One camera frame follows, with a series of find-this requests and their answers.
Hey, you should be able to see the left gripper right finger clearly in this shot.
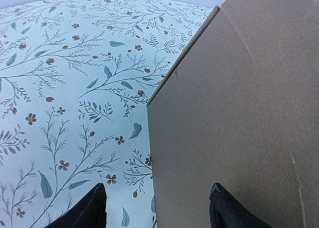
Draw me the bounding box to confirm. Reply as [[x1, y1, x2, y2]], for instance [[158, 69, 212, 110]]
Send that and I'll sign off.
[[209, 183, 269, 228]]

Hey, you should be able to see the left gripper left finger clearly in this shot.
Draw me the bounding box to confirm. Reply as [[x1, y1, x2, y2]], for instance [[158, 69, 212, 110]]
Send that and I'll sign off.
[[46, 183, 107, 228]]

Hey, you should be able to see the brown cardboard paper box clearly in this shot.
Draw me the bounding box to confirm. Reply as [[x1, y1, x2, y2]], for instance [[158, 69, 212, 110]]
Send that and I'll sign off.
[[148, 0, 319, 228]]

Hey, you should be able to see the floral patterned table mat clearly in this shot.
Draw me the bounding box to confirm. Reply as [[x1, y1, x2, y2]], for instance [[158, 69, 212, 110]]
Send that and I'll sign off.
[[0, 0, 212, 228]]

